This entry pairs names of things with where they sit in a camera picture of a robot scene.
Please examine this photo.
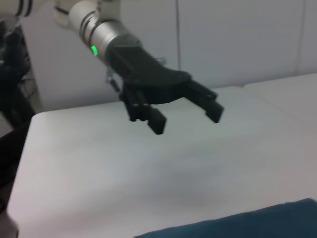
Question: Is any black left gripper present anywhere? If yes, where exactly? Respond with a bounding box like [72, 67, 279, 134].
[105, 44, 225, 136]

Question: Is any teal blue printed t-shirt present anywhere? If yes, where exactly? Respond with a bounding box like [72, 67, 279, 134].
[133, 197, 317, 238]

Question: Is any black equipment rack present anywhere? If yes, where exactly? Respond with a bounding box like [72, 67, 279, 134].
[0, 19, 35, 129]

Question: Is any left arm plug with cable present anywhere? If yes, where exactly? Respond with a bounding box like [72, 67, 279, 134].
[105, 68, 121, 94]

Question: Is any black cable bundle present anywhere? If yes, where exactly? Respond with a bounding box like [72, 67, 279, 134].
[19, 76, 38, 100]

